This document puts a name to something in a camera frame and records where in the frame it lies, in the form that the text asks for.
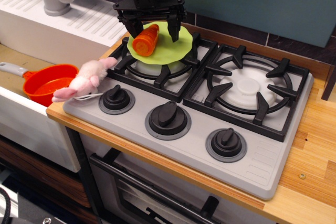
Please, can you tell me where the black right burner grate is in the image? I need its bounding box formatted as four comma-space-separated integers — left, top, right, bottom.
183, 45, 313, 142

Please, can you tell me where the black left stove knob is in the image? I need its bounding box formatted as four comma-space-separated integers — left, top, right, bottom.
99, 84, 135, 115

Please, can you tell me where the grey toy stove top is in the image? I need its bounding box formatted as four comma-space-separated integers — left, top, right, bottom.
63, 33, 313, 199

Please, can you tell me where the white right burner disc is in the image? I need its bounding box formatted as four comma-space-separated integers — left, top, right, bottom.
220, 67, 277, 110

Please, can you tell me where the white left burner disc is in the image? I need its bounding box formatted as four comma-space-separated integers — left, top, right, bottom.
132, 61, 186, 76

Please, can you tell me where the black middle stove knob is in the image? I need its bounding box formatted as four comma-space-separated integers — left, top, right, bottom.
145, 101, 192, 141

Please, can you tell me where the black left burner grate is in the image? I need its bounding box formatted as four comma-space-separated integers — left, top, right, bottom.
108, 33, 218, 102

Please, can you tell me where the green round plate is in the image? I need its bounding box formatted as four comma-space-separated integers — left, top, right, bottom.
127, 22, 193, 65

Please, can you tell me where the orange pot with grey handle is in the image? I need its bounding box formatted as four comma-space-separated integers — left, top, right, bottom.
1, 62, 79, 107

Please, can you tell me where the white toy sink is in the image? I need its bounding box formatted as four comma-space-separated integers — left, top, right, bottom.
1, 0, 126, 173

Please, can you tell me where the white burner disc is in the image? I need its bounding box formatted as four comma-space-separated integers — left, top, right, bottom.
220, 67, 277, 110
132, 61, 186, 76

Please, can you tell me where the black right stove knob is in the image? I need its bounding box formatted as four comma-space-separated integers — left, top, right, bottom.
205, 128, 247, 163

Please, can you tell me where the orange toy carrot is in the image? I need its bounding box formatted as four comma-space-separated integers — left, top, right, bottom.
132, 24, 160, 57

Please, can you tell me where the black stove knob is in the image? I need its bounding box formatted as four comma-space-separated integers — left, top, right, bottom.
205, 128, 247, 163
99, 84, 135, 115
145, 101, 192, 141

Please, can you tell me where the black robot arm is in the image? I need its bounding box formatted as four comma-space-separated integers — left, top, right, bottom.
113, 0, 186, 42

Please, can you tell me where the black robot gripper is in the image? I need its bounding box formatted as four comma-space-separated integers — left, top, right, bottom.
113, 0, 186, 42

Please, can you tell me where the pink plush toy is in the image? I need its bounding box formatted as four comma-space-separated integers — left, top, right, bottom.
52, 57, 118, 102

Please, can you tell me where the toy oven door with handle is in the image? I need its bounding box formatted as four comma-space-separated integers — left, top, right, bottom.
89, 148, 271, 223

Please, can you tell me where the black burner grate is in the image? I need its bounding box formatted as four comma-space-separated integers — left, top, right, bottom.
183, 45, 313, 142
108, 33, 218, 102

